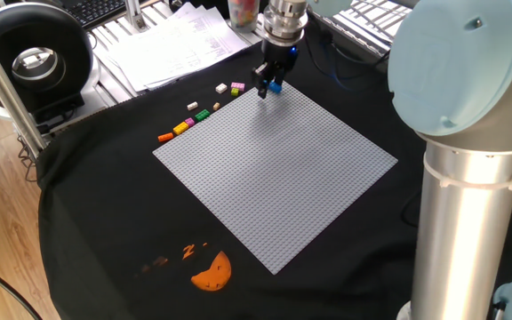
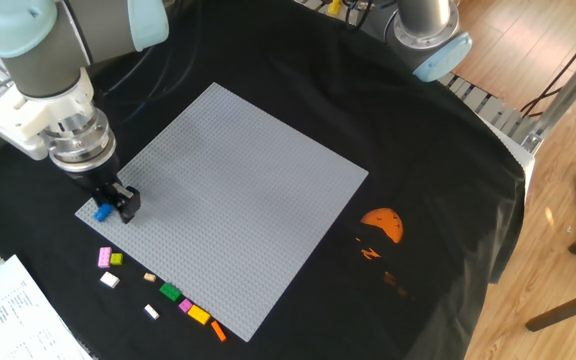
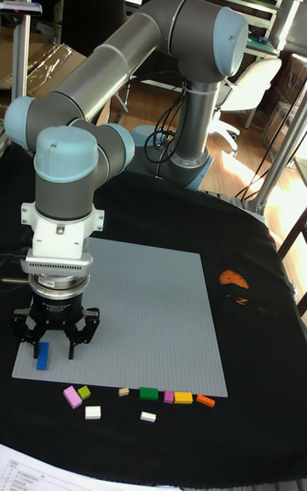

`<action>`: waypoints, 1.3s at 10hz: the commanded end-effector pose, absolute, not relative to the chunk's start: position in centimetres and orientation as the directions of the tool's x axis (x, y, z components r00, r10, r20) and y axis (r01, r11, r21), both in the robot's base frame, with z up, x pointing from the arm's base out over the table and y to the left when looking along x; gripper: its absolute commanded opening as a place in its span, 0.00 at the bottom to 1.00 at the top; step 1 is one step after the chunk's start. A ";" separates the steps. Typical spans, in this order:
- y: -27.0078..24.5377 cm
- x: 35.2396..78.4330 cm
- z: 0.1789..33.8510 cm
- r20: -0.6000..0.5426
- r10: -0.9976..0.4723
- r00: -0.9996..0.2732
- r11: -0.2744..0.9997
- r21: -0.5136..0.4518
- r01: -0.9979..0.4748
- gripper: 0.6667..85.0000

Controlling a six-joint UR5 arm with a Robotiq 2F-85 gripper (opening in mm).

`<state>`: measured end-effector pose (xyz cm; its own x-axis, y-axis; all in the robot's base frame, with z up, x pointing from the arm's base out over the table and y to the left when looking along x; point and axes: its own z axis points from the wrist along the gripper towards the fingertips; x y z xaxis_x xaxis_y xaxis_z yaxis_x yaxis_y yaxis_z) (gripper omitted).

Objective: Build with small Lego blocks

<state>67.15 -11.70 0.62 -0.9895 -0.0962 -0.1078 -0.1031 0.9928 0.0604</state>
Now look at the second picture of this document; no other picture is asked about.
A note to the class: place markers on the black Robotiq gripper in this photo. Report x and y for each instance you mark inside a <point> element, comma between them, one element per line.
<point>98,177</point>

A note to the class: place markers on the blue long Lego brick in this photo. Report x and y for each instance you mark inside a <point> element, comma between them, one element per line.
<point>103,213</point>

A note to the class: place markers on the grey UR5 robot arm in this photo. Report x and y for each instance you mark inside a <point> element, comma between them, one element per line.
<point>43,65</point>

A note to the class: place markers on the light pink Lego brick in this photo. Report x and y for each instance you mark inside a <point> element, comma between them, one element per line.
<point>104,257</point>

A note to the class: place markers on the lime green Lego brick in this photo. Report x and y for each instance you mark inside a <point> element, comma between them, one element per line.
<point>116,259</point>

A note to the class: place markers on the wide white Lego brick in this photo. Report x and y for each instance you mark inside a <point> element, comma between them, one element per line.
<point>109,280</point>

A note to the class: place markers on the tan small Lego brick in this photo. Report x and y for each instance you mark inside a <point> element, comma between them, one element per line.
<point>150,277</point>

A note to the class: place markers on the dark green Lego brick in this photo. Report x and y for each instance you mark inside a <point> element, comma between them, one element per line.
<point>170,292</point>

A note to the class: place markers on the grey Lego baseplate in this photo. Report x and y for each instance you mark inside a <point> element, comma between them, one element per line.
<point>228,210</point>

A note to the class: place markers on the narrow white Lego brick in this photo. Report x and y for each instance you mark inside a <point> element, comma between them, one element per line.
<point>151,312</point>

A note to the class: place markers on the magenta small Lego brick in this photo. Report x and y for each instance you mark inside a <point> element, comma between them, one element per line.
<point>185,305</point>

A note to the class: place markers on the yellow Lego brick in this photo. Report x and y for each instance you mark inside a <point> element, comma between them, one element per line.
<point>199,315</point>

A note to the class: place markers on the orange narrow Lego brick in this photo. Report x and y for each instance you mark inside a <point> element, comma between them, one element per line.
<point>218,331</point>

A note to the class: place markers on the white printed paper sheets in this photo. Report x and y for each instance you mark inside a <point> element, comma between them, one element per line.
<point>13,315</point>

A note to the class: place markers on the black cloth with orange print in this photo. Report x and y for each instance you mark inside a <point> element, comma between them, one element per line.
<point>328,90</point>

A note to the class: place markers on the yellow plastic part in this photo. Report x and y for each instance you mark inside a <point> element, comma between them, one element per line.
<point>334,6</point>

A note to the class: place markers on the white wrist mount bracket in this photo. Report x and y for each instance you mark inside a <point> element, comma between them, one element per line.
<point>23,117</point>

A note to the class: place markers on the aluminium frame post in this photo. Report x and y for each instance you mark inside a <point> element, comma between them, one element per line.
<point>568,92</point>

